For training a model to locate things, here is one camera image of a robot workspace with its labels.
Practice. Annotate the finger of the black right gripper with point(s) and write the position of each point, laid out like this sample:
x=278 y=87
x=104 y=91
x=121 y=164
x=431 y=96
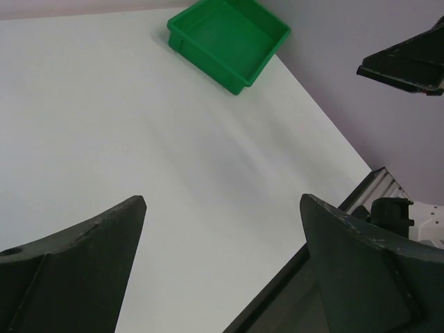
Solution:
x=414 y=65

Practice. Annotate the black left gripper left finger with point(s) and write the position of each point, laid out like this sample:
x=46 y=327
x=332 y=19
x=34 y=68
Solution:
x=73 y=280

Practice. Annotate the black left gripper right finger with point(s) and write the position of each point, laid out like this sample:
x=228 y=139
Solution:
x=371 y=280

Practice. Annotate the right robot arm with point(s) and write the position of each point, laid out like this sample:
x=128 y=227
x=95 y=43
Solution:
x=414 y=220

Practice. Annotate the green plastic tray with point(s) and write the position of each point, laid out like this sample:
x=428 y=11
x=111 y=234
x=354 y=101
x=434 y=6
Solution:
x=230 y=41

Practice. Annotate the aluminium frame rail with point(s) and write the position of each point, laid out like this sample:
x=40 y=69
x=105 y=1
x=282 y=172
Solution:
x=377 y=184

